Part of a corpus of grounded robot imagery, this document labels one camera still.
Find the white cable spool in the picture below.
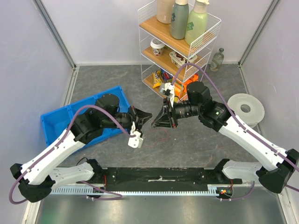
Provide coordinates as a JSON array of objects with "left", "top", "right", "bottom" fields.
[{"left": 228, "top": 93, "right": 265, "bottom": 128}]

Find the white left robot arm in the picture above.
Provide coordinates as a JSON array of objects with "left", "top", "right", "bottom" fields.
[{"left": 9, "top": 94, "right": 152, "bottom": 204}]

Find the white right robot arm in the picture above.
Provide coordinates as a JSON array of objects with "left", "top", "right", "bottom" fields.
[{"left": 151, "top": 81, "right": 299, "bottom": 194}]

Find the orange sponge box front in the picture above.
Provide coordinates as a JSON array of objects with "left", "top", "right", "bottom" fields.
[{"left": 174, "top": 81, "right": 186, "bottom": 98}]

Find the orange sponge box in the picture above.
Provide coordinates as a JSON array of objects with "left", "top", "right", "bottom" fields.
[
  {"left": 184, "top": 73, "right": 199, "bottom": 87},
  {"left": 174, "top": 81, "right": 186, "bottom": 98}
]

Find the yellow candy bag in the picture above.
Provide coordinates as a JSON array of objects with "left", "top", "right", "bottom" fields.
[{"left": 152, "top": 70, "right": 163, "bottom": 88}]

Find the blue snack box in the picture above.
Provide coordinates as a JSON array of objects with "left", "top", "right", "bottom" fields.
[{"left": 161, "top": 70, "right": 173, "bottom": 83}]

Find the orange sponge box rear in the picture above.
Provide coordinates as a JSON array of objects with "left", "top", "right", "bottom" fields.
[{"left": 184, "top": 73, "right": 199, "bottom": 87}]

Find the white yogurt tub pack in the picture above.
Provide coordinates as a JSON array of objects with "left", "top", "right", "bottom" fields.
[{"left": 169, "top": 51, "right": 198, "bottom": 68}]

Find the paper coffee cup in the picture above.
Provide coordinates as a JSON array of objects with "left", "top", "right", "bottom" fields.
[{"left": 150, "top": 38, "right": 165, "bottom": 56}]

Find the clear glass bottle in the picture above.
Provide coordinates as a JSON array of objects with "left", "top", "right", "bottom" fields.
[{"left": 210, "top": 48, "right": 224, "bottom": 71}]

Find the blue plastic divided bin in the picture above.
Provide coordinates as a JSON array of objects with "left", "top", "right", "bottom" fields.
[{"left": 41, "top": 85, "right": 133, "bottom": 146}]

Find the light green pump bottle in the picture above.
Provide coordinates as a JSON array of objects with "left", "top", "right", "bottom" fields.
[{"left": 185, "top": 0, "right": 209, "bottom": 45}]

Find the grey green pump bottle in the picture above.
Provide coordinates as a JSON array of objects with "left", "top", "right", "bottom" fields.
[{"left": 170, "top": 0, "right": 189, "bottom": 40}]

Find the beige pump bottle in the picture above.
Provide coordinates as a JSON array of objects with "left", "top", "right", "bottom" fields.
[{"left": 157, "top": 0, "right": 175, "bottom": 24}]

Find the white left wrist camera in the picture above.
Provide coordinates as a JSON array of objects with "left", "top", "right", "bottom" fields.
[{"left": 128, "top": 122, "right": 143, "bottom": 148}]

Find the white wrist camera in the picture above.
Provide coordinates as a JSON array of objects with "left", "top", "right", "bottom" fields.
[
  {"left": 159, "top": 83, "right": 175, "bottom": 107},
  {"left": 128, "top": 122, "right": 143, "bottom": 148}
]

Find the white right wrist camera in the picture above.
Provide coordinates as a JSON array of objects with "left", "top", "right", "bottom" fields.
[{"left": 159, "top": 83, "right": 175, "bottom": 107}]

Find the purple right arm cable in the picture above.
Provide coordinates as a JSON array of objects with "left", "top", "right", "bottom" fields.
[{"left": 171, "top": 63, "right": 299, "bottom": 193}]

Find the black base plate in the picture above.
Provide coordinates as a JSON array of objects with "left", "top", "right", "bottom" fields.
[{"left": 76, "top": 166, "right": 242, "bottom": 192}]

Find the white wire shelf rack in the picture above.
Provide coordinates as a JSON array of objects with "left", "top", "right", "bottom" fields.
[{"left": 138, "top": 0, "right": 221, "bottom": 102}]

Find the grey slotted cable duct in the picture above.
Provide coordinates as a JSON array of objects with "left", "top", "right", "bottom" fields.
[{"left": 51, "top": 185, "right": 219, "bottom": 196}]

